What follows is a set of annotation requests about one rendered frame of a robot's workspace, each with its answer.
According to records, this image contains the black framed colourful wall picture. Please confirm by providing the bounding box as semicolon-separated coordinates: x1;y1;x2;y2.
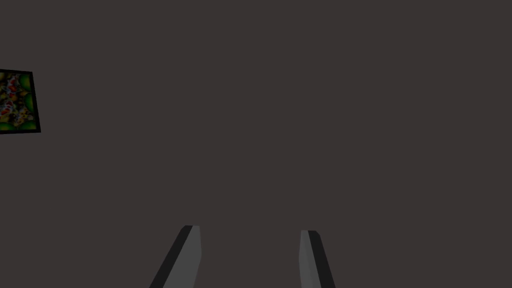
0;68;42;135

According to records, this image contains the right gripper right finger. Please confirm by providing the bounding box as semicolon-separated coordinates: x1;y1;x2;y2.
298;229;337;288

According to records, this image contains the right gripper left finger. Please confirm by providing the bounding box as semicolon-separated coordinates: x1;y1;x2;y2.
148;225;203;288

